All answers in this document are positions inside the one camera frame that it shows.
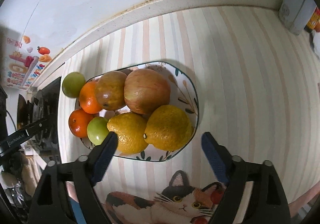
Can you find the green fruit in plate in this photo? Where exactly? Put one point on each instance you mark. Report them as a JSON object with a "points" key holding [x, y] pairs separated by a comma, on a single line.
{"points": [[97, 130]]}

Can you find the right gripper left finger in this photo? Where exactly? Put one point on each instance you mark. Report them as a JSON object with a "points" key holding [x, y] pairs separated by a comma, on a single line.
{"points": [[50, 202]]}

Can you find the lower orange tangerine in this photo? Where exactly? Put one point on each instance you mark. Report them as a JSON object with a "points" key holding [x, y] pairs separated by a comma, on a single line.
{"points": [[78, 122]]}

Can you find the dark red-green apple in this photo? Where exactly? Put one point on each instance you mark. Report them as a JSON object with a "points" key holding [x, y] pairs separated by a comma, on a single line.
{"points": [[109, 90]]}

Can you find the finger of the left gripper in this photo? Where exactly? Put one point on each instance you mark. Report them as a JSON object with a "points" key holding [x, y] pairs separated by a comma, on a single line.
{"points": [[13, 141]]}

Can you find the yellow lemon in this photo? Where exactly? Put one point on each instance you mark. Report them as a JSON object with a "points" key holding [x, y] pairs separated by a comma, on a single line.
{"points": [[168, 128], [129, 128]]}

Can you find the white carton box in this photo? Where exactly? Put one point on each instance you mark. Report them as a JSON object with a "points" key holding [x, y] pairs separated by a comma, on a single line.
{"points": [[295, 14]]}

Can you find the green fruit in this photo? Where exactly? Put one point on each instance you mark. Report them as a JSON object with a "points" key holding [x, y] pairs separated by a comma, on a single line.
{"points": [[97, 130], [72, 84]]}

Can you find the orange tangerine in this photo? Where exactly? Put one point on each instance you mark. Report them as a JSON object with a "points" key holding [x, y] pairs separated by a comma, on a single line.
{"points": [[78, 122], [87, 99]]}

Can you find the striped cat table mat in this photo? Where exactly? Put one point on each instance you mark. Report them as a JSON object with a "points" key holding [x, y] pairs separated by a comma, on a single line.
{"points": [[258, 91]]}

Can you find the upper orange tangerine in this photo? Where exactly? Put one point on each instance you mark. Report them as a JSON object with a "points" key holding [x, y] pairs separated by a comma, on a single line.
{"points": [[87, 99]]}

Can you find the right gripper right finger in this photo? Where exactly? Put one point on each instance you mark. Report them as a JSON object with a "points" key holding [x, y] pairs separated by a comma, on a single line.
{"points": [[259, 183]]}

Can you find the colourful fruit wall sticker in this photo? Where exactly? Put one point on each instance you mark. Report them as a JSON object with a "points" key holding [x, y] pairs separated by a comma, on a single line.
{"points": [[23, 60]]}

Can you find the black gas stove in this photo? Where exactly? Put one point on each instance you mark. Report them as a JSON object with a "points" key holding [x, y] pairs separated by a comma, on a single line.
{"points": [[42, 104]]}

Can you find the yellow lemon in plate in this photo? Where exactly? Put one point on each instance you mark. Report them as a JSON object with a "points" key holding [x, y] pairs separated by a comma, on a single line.
{"points": [[129, 128]]}

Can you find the floral ceramic fruit plate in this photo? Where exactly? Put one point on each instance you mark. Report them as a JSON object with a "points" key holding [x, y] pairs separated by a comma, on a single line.
{"points": [[185, 89]]}

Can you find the large red apple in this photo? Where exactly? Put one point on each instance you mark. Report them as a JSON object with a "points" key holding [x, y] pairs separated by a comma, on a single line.
{"points": [[145, 90]]}

